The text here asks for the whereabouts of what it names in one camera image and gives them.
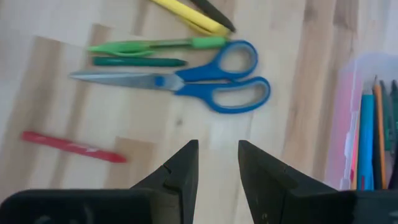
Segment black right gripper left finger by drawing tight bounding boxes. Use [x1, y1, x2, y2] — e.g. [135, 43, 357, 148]
[129, 139, 200, 224]

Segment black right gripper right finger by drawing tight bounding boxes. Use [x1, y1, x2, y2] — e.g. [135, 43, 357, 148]
[238, 139, 357, 224]

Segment blue handled scissors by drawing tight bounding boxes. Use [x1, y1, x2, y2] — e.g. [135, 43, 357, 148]
[68, 39, 271, 114]

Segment black pen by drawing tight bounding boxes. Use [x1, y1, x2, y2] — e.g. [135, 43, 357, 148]
[372, 102, 382, 191]

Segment blue marker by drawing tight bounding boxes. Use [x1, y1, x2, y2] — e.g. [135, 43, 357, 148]
[356, 88, 376, 191]

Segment large pink Madisi marker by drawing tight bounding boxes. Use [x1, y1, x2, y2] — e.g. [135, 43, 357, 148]
[21, 131, 127, 164]

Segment yellow pencils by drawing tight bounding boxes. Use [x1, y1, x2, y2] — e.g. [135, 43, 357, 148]
[373, 76, 388, 190]

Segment dark green colored pencil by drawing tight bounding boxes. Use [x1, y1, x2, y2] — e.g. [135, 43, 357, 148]
[92, 55, 188, 68]
[379, 80, 394, 153]

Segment light green mechanical pencil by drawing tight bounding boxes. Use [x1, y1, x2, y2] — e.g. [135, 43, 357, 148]
[86, 36, 228, 58]

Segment teal pen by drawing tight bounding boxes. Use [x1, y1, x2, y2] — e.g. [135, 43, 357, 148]
[391, 79, 398, 147]

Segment yellow highlighter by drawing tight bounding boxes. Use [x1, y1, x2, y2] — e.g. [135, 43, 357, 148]
[150, 0, 231, 37]

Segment black marker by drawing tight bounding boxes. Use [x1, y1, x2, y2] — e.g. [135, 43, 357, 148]
[189, 0, 236, 34]

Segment clear supply box pink lid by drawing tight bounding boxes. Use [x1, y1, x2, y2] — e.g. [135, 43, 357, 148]
[323, 51, 398, 191]

